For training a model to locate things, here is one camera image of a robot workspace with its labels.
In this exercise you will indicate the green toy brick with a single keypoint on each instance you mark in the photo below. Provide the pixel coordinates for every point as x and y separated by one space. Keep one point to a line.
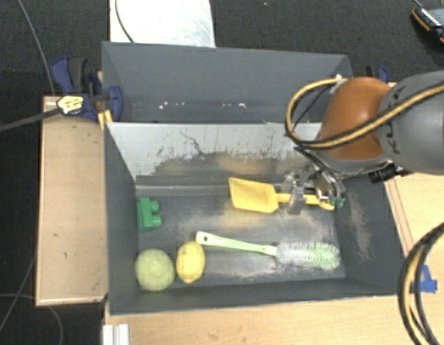
147 214

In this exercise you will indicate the pale wood board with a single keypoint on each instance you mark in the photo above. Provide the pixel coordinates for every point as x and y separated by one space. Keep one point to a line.
73 210

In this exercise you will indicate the grey metal bin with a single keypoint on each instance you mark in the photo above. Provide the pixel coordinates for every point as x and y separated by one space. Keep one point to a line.
222 85

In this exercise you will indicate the green bottle brush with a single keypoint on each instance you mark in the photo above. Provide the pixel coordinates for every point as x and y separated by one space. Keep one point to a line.
308 255

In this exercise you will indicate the black cylinder on white bracket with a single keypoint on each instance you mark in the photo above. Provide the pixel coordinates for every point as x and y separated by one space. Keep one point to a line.
381 175

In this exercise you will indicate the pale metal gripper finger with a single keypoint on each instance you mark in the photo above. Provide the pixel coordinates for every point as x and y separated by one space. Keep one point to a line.
296 182
296 207

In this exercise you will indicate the yellow lemon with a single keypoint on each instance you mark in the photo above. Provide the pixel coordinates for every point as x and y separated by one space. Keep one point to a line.
190 262

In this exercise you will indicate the green lime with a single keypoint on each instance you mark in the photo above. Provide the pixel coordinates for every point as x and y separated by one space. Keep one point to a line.
154 270

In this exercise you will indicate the yellow toy scoop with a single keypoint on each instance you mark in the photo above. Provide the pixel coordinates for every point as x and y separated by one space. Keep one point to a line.
252 195

